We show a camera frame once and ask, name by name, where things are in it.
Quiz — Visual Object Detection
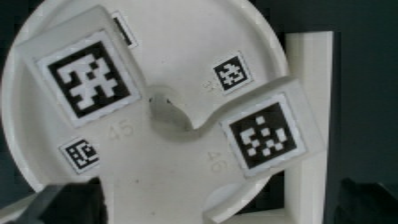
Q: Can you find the white right fence bar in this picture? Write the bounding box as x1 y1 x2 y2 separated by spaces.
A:
221 31 333 224

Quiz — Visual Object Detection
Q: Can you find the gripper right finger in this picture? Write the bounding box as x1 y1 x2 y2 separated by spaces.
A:
331 178 398 224

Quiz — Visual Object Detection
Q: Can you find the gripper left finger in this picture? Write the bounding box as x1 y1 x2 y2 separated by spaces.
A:
0 177 108 224

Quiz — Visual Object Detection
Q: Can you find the white cross-shaped table base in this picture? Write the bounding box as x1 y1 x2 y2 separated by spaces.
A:
10 5 328 224

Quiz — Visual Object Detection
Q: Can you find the white cylindrical table leg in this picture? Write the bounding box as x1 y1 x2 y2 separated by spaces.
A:
148 93 191 132

